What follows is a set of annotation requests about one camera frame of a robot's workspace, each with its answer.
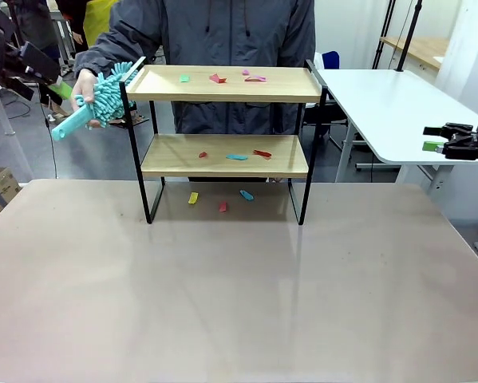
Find black tripod stand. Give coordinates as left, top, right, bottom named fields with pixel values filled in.
left=373, top=0, right=399, bottom=69

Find black frame wooden shelf rack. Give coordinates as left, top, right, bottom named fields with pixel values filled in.
left=118, top=56, right=328, bottom=227

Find person in dark clothes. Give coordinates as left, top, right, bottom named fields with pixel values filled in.
left=6, top=0, right=70, bottom=123

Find cardboard box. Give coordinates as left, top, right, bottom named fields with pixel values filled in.
left=0, top=166, right=23, bottom=212

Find black stand pole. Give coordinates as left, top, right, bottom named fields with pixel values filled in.
left=395, top=0, right=423, bottom=73

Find person's right hand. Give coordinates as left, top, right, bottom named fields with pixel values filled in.
left=70, top=68, right=100, bottom=116

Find white rounded table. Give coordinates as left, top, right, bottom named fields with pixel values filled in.
left=316, top=68, right=478, bottom=196

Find wooden desk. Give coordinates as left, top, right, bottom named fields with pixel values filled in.
left=380, top=35, right=451, bottom=73

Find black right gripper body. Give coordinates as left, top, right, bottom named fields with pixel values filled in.
left=441, top=117, right=478, bottom=161

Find teal chenille duster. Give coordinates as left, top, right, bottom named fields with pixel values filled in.
left=50, top=61, right=138, bottom=143

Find blue chair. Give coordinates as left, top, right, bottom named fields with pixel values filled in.
left=313, top=50, right=341, bottom=73

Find person in grey jacket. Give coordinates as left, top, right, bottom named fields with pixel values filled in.
left=102, top=0, right=316, bottom=135

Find person with yellow apron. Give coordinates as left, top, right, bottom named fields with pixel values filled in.
left=61, top=0, right=122, bottom=47

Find person's right forearm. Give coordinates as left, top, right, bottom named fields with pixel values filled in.
left=73, top=30, right=144, bottom=81

